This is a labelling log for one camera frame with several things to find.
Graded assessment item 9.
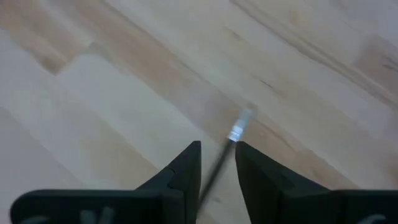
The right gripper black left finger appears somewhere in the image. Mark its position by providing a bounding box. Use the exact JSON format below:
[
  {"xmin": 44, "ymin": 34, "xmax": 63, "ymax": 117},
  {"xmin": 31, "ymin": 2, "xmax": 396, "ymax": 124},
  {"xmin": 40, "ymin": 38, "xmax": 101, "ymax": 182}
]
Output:
[{"xmin": 9, "ymin": 140, "xmax": 203, "ymax": 224}]

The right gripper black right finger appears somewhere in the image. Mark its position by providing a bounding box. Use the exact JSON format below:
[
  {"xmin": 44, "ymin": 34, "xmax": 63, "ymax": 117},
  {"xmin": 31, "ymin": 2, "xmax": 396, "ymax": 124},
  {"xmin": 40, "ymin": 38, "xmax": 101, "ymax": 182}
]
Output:
[{"xmin": 234, "ymin": 140, "xmax": 398, "ymax": 224}]

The thin black makeup brush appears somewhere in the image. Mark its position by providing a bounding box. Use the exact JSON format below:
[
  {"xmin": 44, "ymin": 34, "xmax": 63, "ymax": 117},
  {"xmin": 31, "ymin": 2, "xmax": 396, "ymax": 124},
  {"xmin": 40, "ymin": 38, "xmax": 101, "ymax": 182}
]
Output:
[{"xmin": 197, "ymin": 107, "xmax": 256, "ymax": 212}]

